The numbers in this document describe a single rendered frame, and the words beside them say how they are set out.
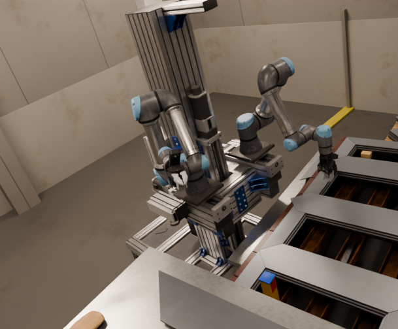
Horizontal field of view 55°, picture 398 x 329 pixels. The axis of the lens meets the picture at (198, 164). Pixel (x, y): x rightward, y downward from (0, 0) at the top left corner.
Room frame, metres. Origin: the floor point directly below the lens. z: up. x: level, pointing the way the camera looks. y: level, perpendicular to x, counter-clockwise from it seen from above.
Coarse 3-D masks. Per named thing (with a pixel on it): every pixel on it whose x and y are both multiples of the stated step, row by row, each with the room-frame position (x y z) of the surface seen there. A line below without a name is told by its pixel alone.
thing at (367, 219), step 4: (368, 208) 1.55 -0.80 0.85; (372, 208) 1.54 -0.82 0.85; (376, 208) 1.53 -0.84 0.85; (380, 208) 1.53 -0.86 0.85; (364, 212) 1.53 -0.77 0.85; (368, 212) 1.52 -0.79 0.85; (372, 212) 1.52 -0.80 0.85; (376, 212) 1.51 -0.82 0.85; (360, 216) 1.51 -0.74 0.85; (364, 216) 1.50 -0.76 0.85; (368, 216) 1.50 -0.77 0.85; (372, 216) 1.49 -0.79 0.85; (376, 216) 1.48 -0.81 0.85; (360, 220) 1.48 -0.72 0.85; (364, 220) 1.48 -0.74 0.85; (368, 220) 1.47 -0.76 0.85; (372, 220) 1.46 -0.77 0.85; (356, 224) 1.47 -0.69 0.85; (360, 224) 1.46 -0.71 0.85; (364, 224) 1.45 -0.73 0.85; (368, 224) 1.44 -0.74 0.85; (372, 224) 1.43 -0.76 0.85
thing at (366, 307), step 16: (336, 176) 1.94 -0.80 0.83; (352, 176) 1.89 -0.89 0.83; (368, 176) 1.83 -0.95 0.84; (336, 224) 1.53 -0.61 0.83; (288, 240) 1.51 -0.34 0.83; (272, 272) 1.32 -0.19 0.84; (256, 288) 1.27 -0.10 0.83; (304, 288) 1.20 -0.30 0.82; (320, 288) 1.15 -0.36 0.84; (352, 304) 1.04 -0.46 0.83; (384, 320) 0.93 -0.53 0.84
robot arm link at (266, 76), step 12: (264, 72) 1.98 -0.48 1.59; (264, 84) 1.94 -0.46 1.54; (264, 96) 1.95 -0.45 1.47; (276, 96) 1.92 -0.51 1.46; (276, 108) 1.89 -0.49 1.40; (276, 120) 1.89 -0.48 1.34; (288, 120) 1.86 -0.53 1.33; (288, 132) 1.83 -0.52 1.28; (300, 132) 1.86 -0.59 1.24; (288, 144) 1.80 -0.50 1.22; (300, 144) 1.81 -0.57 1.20
